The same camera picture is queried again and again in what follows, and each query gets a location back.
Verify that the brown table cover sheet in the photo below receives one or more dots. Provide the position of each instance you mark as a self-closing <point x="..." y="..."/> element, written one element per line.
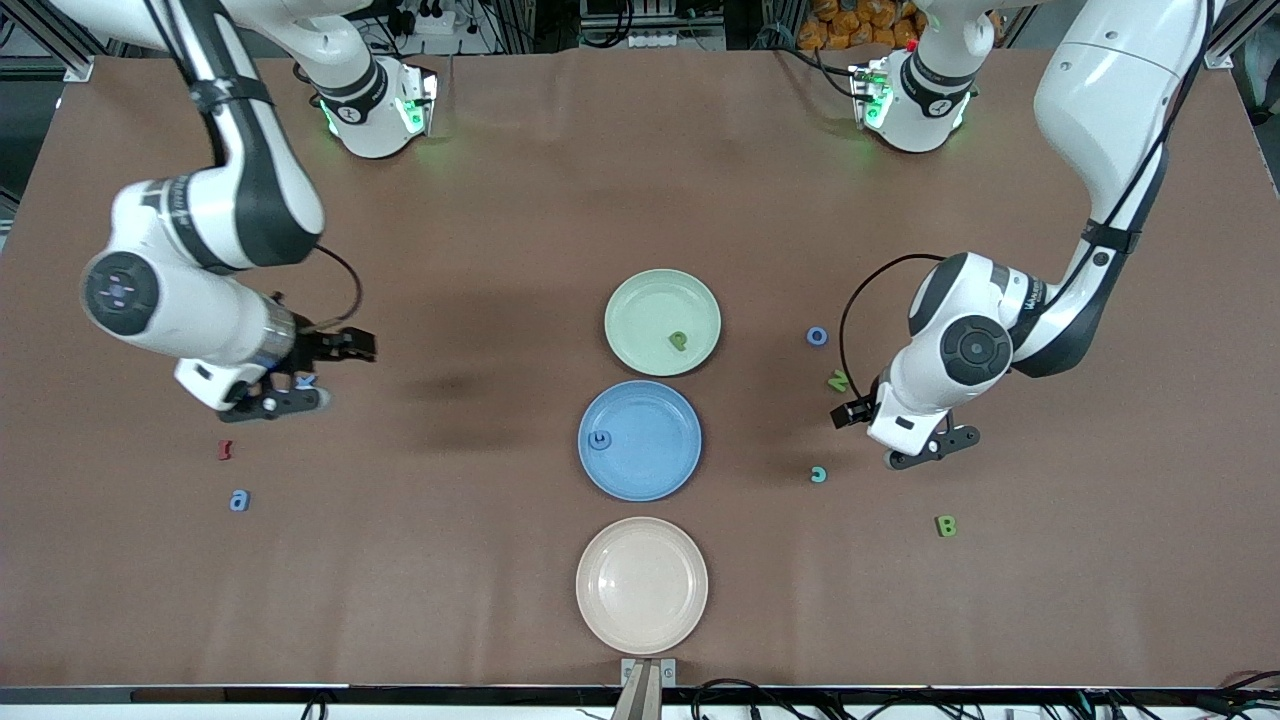
<point x="500" y="200"/>

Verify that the blue foam letter o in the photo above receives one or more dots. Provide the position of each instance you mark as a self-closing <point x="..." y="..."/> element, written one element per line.
<point x="809" y="336"/>

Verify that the green foam letter N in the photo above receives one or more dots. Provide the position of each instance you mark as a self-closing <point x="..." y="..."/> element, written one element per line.
<point x="838" y="380"/>

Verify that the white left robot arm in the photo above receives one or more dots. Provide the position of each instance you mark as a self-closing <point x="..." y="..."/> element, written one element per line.
<point x="1100" y="100"/>

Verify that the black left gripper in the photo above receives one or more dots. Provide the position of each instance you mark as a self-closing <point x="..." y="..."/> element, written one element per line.
<point x="862" y="409"/>

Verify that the aluminium frame profile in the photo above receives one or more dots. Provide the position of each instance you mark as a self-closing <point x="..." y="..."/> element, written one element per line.
<point x="1225" y="50"/>
<point x="75" y="68"/>

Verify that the beige plate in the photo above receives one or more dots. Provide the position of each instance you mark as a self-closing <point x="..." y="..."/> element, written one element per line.
<point x="642" y="586"/>

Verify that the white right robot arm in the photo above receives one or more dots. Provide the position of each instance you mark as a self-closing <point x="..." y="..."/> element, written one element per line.
<point x="190" y="300"/>

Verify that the green foam letter p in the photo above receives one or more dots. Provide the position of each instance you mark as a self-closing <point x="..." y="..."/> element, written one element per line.
<point x="682" y="340"/>

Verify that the green plate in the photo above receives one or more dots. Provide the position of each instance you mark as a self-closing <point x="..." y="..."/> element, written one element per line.
<point x="650" y="310"/>

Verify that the green foam letter B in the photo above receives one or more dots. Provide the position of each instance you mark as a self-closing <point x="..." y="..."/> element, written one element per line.
<point x="941" y="526"/>

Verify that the long white power strip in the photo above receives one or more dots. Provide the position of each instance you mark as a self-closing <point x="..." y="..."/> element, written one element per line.
<point x="680" y="40"/>

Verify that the white power strip with plugs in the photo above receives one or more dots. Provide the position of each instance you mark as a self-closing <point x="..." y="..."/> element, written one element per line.
<point x="435" y="22"/>

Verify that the blue foam letter e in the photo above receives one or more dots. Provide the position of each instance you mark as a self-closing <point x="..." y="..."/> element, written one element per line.
<point x="593" y="440"/>

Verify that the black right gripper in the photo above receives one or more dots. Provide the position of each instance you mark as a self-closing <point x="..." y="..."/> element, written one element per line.
<point x="314" y="348"/>

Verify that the blue plate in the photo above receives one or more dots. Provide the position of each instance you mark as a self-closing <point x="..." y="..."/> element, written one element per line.
<point x="650" y="450"/>

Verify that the blue foam letter a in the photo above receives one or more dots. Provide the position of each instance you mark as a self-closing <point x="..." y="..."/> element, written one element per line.
<point x="236" y="503"/>

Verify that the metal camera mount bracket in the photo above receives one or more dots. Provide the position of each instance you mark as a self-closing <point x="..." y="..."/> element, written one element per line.
<point x="648" y="690"/>

